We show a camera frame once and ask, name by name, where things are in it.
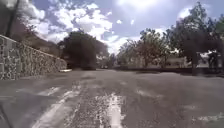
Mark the row of trees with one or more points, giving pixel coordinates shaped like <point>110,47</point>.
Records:
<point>173,46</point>

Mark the wooded slope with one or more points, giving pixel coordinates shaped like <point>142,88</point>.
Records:
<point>23,35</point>

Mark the large dark tree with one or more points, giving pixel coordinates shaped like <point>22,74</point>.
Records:
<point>81,50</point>

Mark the stone retaining wall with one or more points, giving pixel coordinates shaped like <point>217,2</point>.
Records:
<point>23,61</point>

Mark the pale building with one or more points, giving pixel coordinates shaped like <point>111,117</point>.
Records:
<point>175,61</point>

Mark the low dark wall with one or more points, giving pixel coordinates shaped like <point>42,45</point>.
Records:
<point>166,70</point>

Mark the grey asphalt road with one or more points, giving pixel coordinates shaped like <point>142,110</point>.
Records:
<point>110,96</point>

